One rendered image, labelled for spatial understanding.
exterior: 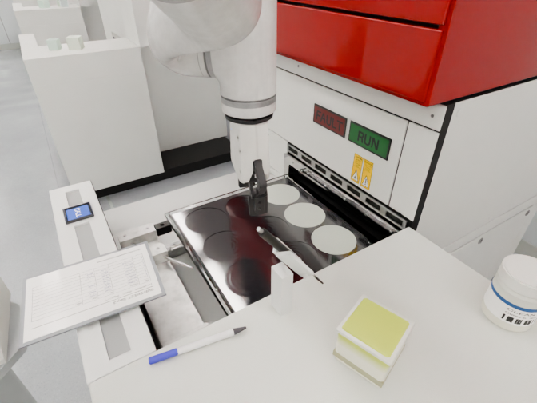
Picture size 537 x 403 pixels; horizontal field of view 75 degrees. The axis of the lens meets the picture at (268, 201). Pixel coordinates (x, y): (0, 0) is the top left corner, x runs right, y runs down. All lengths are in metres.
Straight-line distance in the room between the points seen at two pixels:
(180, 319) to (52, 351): 1.28
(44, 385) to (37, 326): 1.20
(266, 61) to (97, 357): 0.47
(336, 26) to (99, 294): 0.64
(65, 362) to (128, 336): 1.28
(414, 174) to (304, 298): 0.33
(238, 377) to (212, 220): 0.44
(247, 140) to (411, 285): 0.37
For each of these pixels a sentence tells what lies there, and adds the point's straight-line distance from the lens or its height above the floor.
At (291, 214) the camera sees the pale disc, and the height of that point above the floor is 0.90.
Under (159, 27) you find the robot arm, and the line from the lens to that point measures 0.44.
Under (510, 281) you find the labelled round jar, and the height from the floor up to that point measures 1.05.
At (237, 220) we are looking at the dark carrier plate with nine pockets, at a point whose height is 0.90.
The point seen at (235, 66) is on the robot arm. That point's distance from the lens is 0.50.
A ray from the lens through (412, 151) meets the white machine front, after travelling 0.73.
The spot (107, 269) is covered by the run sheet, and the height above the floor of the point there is 0.97.
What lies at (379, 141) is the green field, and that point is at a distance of 0.77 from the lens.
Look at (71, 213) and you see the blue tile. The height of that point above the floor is 0.96.
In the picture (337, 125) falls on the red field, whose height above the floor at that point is 1.10.
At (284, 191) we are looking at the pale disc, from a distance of 0.95.
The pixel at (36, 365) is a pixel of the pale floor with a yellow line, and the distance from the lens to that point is 1.92.
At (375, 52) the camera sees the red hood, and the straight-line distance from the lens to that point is 0.69.
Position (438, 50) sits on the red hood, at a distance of 0.62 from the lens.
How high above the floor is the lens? 1.42
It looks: 35 degrees down
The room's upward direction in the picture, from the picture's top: straight up
